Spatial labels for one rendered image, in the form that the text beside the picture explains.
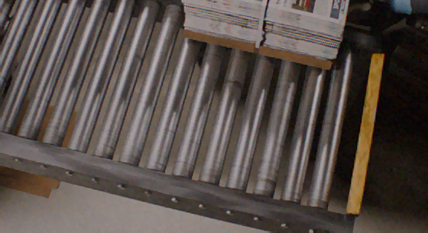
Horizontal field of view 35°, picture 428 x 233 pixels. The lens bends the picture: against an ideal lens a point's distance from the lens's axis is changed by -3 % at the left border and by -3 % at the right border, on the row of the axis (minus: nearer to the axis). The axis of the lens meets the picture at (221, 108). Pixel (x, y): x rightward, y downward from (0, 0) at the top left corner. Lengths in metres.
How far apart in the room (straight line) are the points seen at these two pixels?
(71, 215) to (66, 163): 0.82
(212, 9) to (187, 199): 0.44
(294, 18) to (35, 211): 1.29
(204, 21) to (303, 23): 0.25
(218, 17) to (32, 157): 0.55
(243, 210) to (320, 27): 0.45
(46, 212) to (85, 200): 0.15
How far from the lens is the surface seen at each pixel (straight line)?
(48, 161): 1.64
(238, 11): 1.57
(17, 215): 2.48
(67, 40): 1.78
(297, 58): 1.70
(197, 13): 1.62
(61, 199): 2.46
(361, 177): 1.62
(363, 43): 1.79
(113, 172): 1.61
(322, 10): 1.54
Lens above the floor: 2.31
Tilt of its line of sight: 66 degrees down
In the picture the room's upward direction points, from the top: 5 degrees clockwise
